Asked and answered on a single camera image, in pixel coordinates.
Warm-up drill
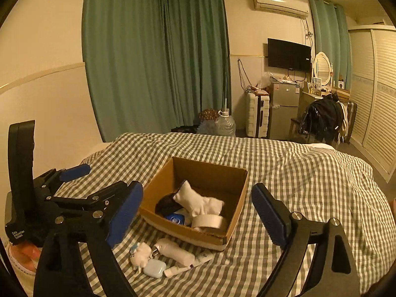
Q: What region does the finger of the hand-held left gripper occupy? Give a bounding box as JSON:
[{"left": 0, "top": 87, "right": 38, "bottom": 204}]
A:
[
  {"left": 52, "top": 181, "right": 134, "bottom": 215},
  {"left": 39, "top": 164, "right": 91, "bottom": 192}
]

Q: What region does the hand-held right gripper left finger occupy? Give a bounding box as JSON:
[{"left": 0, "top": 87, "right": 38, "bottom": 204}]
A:
[{"left": 34, "top": 181, "right": 143, "bottom": 297}]

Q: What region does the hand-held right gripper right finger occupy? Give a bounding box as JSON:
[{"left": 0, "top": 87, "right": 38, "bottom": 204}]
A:
[{"left": 251, "top": 183, "right": 361, "bottom": 297}]

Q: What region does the black pouch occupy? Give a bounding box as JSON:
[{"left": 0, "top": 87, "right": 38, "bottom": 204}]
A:
[{"left": 155, "top": 193, "right": 183, "bottom": 215}]

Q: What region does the grey checked blanket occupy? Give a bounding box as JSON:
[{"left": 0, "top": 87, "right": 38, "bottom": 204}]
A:
[{"left": 54, "top": 132, "right": 389, "bottom": 297}]

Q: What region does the blue round tin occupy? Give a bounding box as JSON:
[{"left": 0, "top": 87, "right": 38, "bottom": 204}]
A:
[{"left": 165, "top": 213, "right": 186, "bottom": 226}]

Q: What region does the white tape roll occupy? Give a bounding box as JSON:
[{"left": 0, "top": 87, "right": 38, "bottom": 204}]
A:
[{"left": 191, "top": 213, "right": 228, "bottom": 231}]

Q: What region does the white earbuds case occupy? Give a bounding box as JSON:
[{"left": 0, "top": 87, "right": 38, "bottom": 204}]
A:
[{"left": 143, "top": 259, "right": 165, "bottom": 279}]

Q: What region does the white plastic bottle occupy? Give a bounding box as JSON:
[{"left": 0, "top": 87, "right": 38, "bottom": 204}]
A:
[{"left": 153, "top": 238, "right": 195, "bottom": 267}]

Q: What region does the brown cardboard box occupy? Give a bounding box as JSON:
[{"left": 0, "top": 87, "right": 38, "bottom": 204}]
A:
[{"left": 139, "top": 157, "right": 249, "bottom": 252}]

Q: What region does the small white pillow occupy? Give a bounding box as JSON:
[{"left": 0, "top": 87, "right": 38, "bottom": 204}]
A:
[{"left": 173, "top": 179, "right": 224, "bottom": 218}]

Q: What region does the pink white cloth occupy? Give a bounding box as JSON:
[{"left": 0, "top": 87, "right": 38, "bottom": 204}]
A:
[{"left": 8, "top": 243, "right": 42, "bottom": 296}]

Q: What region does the white cream tube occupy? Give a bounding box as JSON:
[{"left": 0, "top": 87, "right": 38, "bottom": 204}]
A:
[{"left": 164, "top": 252, "right": 214, "bottom": 277}]

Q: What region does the wooden chair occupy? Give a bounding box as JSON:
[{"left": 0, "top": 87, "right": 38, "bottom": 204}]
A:
[{"left": 289, "top": 118, "right": 310, "bottom": 140}]

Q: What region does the white suitcase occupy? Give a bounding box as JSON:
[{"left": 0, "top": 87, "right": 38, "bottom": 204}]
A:
[{"left": 246, "top": 93, "right": 271, "bottom": 139}]

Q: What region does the clear water jug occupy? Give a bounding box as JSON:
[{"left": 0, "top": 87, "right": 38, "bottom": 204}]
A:
[{"left": 217, "top": 110, "right": 237, "bottom": 137}]

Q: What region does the silver small fridge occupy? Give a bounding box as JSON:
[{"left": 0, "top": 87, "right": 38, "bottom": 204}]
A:
[{"left": 269, "top": 82, "right": 302, "bottom": 140}]

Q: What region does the black jacket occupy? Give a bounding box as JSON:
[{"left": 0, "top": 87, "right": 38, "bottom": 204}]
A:
[{"left": 298, "top": 94, "right": 342, "bottom": 149}]

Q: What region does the brown patterned bag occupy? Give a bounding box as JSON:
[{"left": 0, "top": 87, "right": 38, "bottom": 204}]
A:
[{"left": 199, "top": 109, "right": 219, "bottom": 123}]

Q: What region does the white tote bag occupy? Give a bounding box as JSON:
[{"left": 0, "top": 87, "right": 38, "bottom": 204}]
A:
[{"left": 337, "top": 100, "right": 350, "bottom": 137}]

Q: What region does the dressing table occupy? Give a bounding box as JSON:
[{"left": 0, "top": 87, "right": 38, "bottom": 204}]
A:
[{"left": 298, "top": 88, "right": 350, "bottom": 121}]

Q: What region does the large green curtain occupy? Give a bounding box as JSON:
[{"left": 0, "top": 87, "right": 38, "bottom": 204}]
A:
[{"left": 81, "top": 0, "right": 231, "bottom": 143}]

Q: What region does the clear plastic bag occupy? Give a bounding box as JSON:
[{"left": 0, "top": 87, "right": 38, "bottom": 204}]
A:
[{"left": 257, "top": 73, "right": 274, "bottom": 89}]

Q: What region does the white oval mirror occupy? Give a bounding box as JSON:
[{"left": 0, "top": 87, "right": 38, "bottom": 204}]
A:
[{"left": 312, "top": 51, "right": 333, "bottom": 87}]

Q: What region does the white louvered wardrobe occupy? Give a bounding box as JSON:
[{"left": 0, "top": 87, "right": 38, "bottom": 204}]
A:
[{"left": 348, "top": 25, "right": 396, "bottom": 183}]

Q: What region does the narrow green curtain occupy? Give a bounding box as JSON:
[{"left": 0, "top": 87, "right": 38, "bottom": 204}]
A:
[{"left": 309, "top": 0, "right": 351, "bottom": 90}]

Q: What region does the white air conditioner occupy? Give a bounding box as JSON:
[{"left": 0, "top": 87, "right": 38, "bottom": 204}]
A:
[{"left": 253, "top": 0, "right": 310, "bottom": 18}]

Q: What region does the white plush keychain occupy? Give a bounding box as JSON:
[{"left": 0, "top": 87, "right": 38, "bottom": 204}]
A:
[{"left": 130, "top": 242, "right": 153, "bottom": 272}]

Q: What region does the hanging black cable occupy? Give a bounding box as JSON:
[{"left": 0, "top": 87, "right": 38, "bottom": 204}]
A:
[{"left": 238, "top": 58, "right": 252, "bottom": 91}]

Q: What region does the black wall television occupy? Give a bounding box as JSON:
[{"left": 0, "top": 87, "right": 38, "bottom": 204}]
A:
[{"left": 268, "top": 38, "right": 311, "bottom": 72}]

